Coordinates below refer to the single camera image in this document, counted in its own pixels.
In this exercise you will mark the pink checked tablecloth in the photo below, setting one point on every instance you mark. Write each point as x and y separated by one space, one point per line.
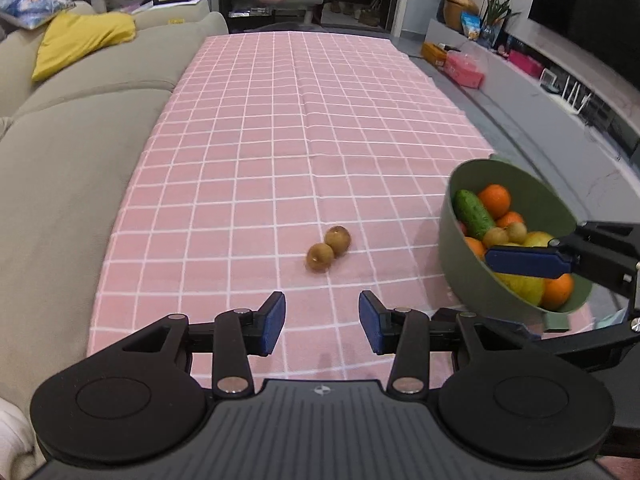
250 160

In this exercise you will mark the orange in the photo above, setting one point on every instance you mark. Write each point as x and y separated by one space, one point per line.
511 220
494 199
474 248
557 291

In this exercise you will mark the yellow cushion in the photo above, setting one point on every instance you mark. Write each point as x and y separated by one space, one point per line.
82 40

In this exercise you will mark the red tomato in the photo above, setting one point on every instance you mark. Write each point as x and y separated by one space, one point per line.
461 230

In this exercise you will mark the green cucumber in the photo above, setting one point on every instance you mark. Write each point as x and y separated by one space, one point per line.
475 212

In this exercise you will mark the blue snack bag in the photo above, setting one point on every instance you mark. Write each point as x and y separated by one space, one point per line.
470 25

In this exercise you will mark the green colander bowl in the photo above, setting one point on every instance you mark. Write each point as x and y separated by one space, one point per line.
460 270

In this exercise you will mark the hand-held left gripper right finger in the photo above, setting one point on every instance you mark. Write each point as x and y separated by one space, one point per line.
370 325

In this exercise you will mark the white sock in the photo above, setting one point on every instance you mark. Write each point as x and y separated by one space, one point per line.
10 430

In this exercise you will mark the yellow lemon in bowl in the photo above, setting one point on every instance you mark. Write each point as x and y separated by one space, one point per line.
520 286

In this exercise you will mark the orange box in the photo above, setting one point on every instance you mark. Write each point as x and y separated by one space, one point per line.
434 53

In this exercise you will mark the blue patterned pillow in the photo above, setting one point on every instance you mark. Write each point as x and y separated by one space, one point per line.
35 6

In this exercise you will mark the pink box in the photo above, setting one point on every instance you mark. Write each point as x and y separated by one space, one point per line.
465 70

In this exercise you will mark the teal striped cloth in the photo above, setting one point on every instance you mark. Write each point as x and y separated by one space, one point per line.
612 318

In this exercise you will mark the white router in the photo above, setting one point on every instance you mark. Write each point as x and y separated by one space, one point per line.
575 100

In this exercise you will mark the brown kiwi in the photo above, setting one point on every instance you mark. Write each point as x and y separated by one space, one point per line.
516 232
337 239
320 258
495 236

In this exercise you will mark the magenta box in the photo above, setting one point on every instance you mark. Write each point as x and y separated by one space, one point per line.
525 63

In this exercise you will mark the black television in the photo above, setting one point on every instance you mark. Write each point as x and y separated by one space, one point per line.
590 10

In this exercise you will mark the grey television cabinet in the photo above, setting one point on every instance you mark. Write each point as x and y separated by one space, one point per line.
520 97

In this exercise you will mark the green potted plant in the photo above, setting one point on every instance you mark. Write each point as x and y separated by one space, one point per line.
497 10

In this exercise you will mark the beige sofa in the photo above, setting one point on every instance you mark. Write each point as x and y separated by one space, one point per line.
60 185

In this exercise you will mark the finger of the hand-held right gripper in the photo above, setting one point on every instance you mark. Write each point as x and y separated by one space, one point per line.
530 262
600 345

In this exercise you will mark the white picture frame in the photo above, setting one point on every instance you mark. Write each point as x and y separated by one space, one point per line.
548 80

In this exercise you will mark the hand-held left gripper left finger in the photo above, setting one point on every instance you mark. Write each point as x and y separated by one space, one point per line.
272 322

